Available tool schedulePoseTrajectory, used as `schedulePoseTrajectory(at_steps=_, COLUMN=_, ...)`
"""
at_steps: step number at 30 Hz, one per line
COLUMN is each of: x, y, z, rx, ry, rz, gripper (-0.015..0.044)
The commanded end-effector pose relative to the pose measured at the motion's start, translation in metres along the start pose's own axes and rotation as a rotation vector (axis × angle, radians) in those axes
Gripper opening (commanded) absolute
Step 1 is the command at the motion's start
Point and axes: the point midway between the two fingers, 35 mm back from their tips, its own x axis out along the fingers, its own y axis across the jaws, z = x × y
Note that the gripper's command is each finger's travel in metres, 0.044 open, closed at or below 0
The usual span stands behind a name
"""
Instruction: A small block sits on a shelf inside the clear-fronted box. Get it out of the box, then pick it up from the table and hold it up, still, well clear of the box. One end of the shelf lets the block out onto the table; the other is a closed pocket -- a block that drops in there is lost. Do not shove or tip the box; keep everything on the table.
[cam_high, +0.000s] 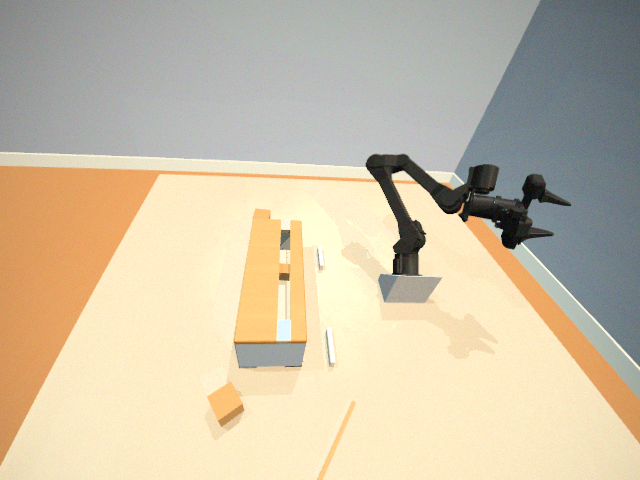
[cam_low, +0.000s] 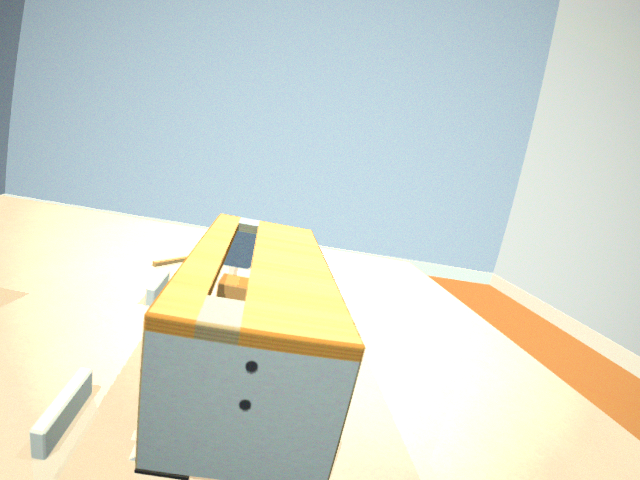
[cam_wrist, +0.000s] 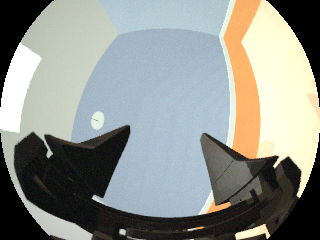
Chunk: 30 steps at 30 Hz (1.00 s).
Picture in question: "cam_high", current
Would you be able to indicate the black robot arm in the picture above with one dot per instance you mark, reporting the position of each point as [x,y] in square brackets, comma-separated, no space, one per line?
[481,180]

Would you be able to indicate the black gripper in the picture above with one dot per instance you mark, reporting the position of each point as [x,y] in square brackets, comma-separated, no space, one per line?
[534,187]

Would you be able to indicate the thin tan wooden stick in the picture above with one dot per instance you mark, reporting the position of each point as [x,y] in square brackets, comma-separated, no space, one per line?
[336,442]

